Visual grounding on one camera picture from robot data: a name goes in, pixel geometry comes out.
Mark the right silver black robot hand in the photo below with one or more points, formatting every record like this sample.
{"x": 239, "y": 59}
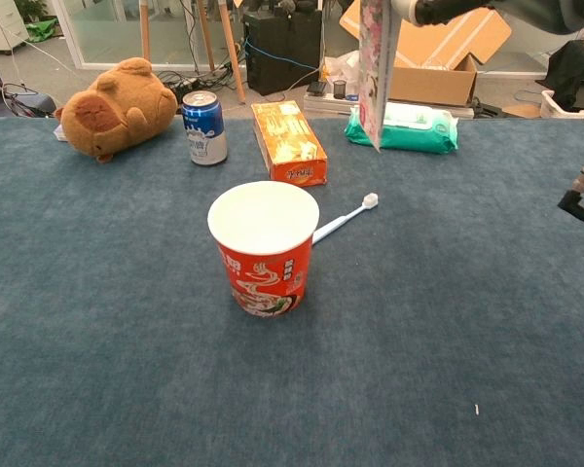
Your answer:
{"x": 540, "y": 14}

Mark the white toothpaste tube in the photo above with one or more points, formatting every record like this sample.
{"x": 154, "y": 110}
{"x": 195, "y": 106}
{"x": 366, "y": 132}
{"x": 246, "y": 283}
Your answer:
{"x": 375, "y": 73}

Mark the light blue toothbrush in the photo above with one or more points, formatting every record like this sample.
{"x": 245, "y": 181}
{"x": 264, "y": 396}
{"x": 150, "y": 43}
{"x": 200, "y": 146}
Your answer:
{"x": 350, "y": 216}

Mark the red paper noodle cup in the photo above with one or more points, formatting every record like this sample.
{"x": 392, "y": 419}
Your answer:
{"x": 267, "y": 277}

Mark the open brown cardboard box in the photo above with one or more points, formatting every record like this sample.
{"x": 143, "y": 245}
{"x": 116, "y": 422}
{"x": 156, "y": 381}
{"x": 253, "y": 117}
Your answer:
{"x": 433, "y": 85}

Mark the orange cardboard box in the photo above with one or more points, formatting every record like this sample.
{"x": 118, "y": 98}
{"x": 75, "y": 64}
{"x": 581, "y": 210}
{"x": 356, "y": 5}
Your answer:
{"x": 287, "y": 141}

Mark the black cloth cover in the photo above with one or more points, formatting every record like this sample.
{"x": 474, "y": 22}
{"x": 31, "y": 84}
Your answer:
{"x": 574, "y": 68}

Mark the white plastic crate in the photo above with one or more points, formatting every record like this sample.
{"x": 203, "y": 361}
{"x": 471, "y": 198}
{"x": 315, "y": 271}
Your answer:
{"x": 552, "y": 109}

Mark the flat cardboard piece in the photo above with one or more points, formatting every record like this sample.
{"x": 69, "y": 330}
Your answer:
{"x": 521, "y": 111}

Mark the green wet wipes pack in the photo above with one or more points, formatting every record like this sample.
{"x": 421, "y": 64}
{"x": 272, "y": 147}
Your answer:
{"x": 418, "y": 129}

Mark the white plastic bag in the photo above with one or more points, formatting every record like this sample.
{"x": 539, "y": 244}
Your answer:
{"x": 343, "y": 65}

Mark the black mesh pen cup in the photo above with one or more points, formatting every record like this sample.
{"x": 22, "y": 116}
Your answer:
{"x": 339, "y": 90}

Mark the small black device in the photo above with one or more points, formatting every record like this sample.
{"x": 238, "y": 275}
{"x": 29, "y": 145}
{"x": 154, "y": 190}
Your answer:
{"x": 317, "y": 88}

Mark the black computer tower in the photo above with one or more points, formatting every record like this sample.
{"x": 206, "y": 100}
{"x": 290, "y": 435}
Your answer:
{"x": 282, "y": 53}

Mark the wooden stand leg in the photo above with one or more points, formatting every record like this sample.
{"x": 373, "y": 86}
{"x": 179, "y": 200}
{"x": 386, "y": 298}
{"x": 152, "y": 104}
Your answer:
{"x": 231, "y": 48}
{"x": 145, "y": 29}
{"x": 205, "y": 34}

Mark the blue white drink can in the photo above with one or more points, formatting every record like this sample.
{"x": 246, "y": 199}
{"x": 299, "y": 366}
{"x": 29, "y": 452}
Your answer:
{"x": 204, "y": 126}

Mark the brown capybara plush toy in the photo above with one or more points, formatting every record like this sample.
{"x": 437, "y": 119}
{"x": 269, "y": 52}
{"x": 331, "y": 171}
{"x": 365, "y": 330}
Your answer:
{"x": 117, "y": 107}

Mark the small white blue card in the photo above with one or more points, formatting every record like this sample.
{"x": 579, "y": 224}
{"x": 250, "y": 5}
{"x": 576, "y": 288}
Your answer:
{"x": 60, "y": 133}

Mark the green bag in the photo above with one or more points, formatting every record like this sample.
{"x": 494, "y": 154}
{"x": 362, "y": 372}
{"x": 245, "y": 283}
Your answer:
{"x": 41, "y": 29}

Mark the green potted plant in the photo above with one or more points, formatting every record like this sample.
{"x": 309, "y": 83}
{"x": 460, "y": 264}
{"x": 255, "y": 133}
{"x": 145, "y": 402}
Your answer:
{"x": 31, "y": 7}

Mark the dark blue machine body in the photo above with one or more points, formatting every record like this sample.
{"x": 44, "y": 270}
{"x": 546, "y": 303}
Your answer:
{"x": 29, "y": 104}

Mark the blue felt table mat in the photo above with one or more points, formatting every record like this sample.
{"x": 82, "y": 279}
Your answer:
{"x": 126, "y": 340}

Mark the white cabinet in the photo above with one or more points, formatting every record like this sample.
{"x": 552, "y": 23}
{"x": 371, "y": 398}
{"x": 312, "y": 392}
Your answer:
{"x": 0, "y": 24}

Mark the black flat bracket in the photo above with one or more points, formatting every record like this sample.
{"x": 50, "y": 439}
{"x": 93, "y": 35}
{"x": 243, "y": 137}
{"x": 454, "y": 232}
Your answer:
{"x": 484, "y": 108}

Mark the silver aluminium rail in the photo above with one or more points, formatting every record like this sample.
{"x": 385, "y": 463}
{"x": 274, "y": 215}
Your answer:
{"x": 321, "y": 104}

